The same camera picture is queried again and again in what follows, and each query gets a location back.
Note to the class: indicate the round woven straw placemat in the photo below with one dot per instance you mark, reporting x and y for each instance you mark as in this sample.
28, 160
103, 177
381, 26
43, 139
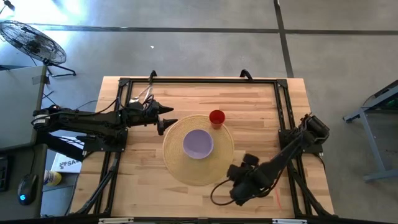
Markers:
177, 165

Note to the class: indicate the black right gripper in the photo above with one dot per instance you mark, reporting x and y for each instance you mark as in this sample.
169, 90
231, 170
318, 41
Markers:
252, 183

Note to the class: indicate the orange ribbed plastic cup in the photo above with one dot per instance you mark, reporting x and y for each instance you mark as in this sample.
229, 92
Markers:
217, 118

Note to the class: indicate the black keyboard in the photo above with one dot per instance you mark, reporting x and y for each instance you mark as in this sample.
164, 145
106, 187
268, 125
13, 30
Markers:
3, 174

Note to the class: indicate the black computer mouse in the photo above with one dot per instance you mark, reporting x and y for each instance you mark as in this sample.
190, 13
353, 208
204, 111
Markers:
27, 188

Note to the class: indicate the silver metal fork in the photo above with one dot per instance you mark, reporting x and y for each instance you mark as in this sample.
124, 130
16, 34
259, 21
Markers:
149, 93

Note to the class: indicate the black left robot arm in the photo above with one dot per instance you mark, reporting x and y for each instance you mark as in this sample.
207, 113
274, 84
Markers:
93, 121

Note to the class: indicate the black floor fan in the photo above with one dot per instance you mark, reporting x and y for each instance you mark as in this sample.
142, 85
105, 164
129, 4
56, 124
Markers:
32, 42

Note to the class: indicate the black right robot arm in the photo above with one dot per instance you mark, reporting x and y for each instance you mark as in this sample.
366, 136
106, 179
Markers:
289, 152

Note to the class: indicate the yellow-capped bottle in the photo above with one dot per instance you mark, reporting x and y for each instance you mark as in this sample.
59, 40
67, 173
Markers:
53, 178

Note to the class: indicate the silver metal spoon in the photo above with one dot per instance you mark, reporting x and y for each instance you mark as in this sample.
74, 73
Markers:
134, 100

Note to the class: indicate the black aluminium table frame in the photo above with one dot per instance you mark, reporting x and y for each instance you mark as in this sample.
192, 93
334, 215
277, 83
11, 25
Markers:
202, 80

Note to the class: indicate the grey metal stand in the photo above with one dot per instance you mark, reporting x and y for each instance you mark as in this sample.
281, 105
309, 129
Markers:
371, 137

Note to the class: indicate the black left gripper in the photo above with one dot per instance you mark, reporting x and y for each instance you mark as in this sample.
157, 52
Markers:
141, 116

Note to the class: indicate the white aluminium bracket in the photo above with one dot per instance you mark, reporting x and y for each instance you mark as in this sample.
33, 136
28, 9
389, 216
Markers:
289, 221
115, 221

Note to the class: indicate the white printed cardboard box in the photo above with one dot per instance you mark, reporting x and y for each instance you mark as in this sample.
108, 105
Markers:
66, 161

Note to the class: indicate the lilac plastic bowl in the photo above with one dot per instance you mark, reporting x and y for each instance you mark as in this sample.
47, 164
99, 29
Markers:
198, 144

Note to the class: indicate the grey desk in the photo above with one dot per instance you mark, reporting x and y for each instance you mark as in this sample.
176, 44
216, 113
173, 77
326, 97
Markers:
18, 105

